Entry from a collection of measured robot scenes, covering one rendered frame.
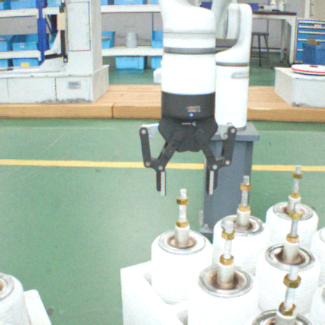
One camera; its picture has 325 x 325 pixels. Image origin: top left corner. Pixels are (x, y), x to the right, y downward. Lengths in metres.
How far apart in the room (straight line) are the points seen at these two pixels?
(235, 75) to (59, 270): 0.66
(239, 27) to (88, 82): 1.71
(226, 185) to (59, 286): 0.51
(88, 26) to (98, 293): 1.99
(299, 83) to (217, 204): 1.63
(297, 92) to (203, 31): 2.16
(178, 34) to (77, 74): 2.16
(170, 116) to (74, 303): 0.53
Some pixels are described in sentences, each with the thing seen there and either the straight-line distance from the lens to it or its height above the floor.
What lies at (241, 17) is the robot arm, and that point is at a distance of 1.07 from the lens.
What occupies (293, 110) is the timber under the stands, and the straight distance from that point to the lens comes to 2.62.
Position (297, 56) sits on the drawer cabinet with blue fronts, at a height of 0.15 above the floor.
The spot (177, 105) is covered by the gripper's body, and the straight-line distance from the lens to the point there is 0.55.
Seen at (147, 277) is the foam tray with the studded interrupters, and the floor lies 0.17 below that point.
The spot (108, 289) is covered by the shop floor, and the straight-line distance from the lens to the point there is 0.99.
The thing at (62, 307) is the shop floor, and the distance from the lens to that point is 0.95.
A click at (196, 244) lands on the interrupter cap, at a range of 0.65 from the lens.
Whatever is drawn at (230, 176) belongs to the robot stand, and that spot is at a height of 0.18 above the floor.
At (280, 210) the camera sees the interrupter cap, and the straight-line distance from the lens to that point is 0.78.
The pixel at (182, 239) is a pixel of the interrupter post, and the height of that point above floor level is 0.26.
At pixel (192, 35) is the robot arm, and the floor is 0.56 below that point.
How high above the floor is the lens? 0.58
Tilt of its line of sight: 19 degrees down
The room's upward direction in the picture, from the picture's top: straight up
